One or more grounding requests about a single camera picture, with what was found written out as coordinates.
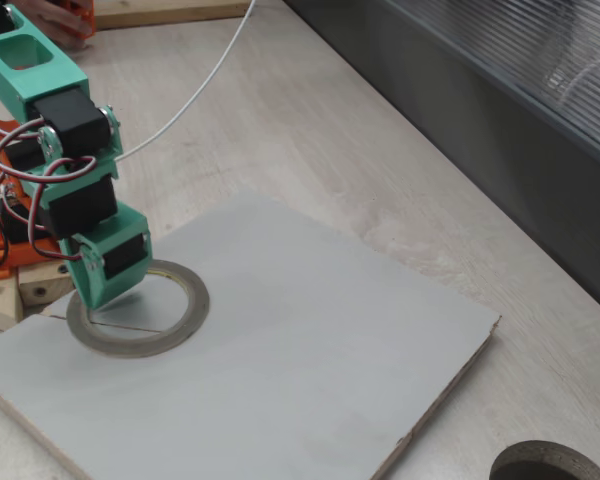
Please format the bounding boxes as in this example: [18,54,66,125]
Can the orange printed arm part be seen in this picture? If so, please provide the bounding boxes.
[59,0,97,39]

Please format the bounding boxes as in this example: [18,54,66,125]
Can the person's hand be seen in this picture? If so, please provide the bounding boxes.
[22,0,94,51]

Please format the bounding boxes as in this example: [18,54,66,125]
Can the small wooden block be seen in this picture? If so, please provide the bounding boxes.
[0,277,25,332]

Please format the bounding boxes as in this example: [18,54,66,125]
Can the grey coated chipboard panel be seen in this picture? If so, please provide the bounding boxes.
[0,192,502,480]

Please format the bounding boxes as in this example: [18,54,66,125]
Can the long wooden beam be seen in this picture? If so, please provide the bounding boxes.
[93,0,254,32]

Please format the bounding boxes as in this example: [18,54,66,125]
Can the dark grey partition panel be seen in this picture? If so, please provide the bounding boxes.
[282,0,600,324]

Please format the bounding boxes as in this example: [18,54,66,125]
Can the ribbed translucent partition panel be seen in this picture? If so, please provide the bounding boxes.
[379,0,600,174]

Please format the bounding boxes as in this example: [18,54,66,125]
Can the grey ring of tape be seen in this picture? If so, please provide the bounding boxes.
[65,258,211,360]

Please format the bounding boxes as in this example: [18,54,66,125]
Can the red white black servo wire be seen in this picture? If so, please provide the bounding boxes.
[0,117,97,187]

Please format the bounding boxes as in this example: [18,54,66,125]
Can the white usb cable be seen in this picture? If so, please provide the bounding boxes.
[115,0,259,162]

